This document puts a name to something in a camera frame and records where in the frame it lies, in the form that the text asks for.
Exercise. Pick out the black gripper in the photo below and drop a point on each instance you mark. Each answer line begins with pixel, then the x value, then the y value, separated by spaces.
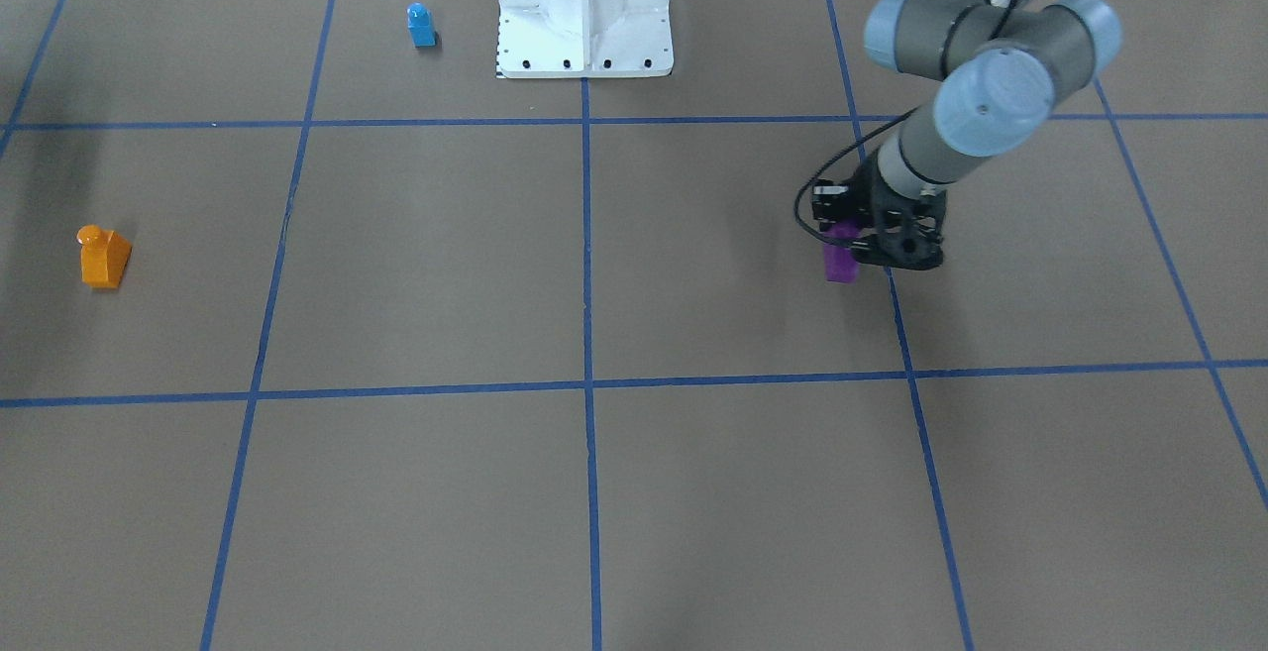
pixel 864 189

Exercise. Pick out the purple trapezoid block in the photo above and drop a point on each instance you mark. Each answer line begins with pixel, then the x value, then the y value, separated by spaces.
pixel 839 264

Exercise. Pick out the orange trapezoid block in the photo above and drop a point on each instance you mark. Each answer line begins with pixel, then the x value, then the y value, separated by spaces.
pixel 104 255

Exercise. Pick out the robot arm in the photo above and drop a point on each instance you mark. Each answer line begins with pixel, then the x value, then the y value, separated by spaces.
pixel 1001 72

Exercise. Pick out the small blue block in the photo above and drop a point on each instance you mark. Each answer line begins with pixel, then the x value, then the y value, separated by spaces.
pixel 420 26

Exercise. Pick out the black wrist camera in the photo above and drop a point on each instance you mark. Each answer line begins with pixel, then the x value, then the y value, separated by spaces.
pixel 831 202

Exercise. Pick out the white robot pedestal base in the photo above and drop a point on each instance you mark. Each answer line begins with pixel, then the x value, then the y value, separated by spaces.
pixel 576 39

